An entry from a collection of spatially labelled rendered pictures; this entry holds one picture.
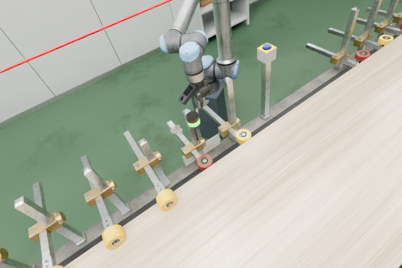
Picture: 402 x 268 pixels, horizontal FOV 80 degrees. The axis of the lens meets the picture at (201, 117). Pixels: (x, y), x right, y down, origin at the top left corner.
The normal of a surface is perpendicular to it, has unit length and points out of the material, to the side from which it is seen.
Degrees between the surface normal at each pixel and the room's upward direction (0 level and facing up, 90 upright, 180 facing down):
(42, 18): 90
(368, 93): 0
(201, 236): 0
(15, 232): 0
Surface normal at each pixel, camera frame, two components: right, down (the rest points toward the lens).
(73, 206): -0.17, -0.68
